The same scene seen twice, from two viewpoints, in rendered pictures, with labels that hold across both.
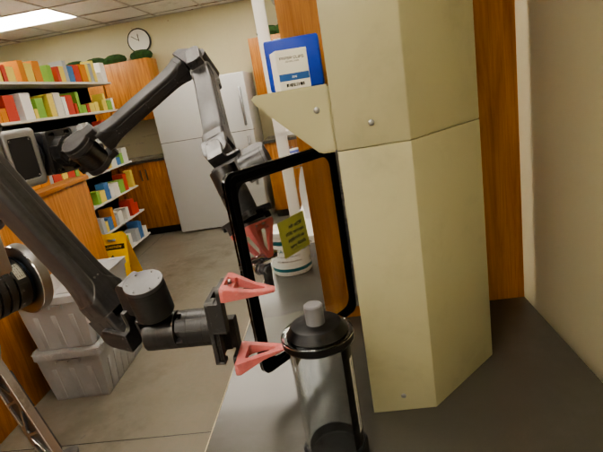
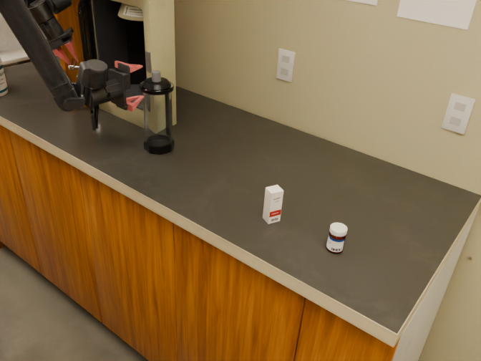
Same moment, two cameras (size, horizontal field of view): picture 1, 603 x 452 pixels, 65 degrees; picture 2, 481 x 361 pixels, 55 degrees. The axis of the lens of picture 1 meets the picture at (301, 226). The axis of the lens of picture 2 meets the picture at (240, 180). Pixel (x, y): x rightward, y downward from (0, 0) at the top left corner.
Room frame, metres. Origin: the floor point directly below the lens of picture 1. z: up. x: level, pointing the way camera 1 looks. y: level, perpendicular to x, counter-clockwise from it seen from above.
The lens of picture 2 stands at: (-0.32, 1.07, 1.70)
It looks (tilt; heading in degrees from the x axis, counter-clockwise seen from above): 32 degrees down; 300
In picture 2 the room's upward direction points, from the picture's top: 4 degrees clockwise
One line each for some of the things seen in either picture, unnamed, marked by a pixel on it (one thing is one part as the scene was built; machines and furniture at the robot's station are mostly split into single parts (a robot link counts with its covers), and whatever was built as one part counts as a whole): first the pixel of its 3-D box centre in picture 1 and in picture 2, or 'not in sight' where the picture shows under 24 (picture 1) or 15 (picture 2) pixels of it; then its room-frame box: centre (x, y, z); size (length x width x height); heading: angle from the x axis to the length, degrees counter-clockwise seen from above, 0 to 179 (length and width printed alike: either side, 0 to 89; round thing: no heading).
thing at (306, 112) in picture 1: (301, 117); not in sight; (0.88, -0.03, 1.46); 0.32 x 0.11 x 0.10; 174
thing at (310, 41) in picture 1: (295, 64); not in sight; (0.96, -0.04, 1.56); 0.10 x 0.10 x 0.09; 84
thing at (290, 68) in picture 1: (290, 70); not in sight; (0.80, -0.02, 1.54); 0.05 x 0.05 x 0.06; 10
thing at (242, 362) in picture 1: (253, 342); (131, 95); (0.65, 0.10, 1.16); 0.09 x 0.07 x 0.07; 84
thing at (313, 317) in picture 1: (316, 324); (156, 81); (0.63, 0.00, 1.18); 0.09 x 0.09 x 0.07
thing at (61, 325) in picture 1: (81, 301); not in sight; (2.70, 1.40, 0.49); 0.60 x 0.42 x 0.33; 174
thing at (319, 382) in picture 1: (327, 392); (157, 115); (0.63, 0.00, 1.06); 0.11 x 0.11 x 0.21
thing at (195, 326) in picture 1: (203, 326); (111, 89); (0.65, 0.17, 1.19); 0.07 x 0.07 x 0.10; 84
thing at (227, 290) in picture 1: (245, 300); (129, 73); (0.65, 0.10, 1.23); 0.09 x 0.07 x 0.07; 84
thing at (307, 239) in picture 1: (299, 253); (89, 59); (0.92, 0.01, 1.19); 0.30 x 0.01 x 0.40; 135
